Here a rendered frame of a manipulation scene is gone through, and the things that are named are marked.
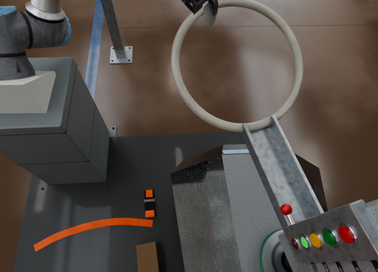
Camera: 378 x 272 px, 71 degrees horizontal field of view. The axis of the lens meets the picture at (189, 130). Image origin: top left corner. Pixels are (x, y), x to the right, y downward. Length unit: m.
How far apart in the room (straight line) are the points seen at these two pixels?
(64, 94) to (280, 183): 1.00
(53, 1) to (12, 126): 0.55
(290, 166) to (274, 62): 1.84
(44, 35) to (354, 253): 1.28
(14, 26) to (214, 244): 1.17
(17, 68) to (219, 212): 1.01
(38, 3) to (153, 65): 1.38
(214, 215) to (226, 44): 1.90
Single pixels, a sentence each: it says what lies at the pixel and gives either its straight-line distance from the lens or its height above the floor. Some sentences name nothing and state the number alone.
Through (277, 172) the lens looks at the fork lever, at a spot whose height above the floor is 1.06.
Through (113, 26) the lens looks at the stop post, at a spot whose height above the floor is 0.37.
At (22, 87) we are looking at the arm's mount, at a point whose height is 1.04.
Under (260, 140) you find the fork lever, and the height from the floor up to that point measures 1.06.
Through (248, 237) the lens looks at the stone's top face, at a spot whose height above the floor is 0.80.
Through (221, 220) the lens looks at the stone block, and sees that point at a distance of 1.15.
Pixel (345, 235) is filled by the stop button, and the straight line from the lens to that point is 0.50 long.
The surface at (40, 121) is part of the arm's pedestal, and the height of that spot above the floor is 0.85.
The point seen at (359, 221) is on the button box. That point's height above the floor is 1.49.
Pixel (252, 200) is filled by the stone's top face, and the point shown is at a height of 0.81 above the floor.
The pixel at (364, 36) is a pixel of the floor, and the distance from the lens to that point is 3.38.
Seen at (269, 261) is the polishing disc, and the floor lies 0.86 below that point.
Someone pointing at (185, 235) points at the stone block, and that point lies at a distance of 1.27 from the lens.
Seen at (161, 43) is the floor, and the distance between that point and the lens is 2.69.
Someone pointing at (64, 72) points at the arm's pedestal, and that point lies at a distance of 1.44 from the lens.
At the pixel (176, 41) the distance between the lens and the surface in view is 0.95.
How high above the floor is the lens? 1.89
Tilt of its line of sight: 63 degrees down
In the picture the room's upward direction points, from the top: 6 degrees clockwise
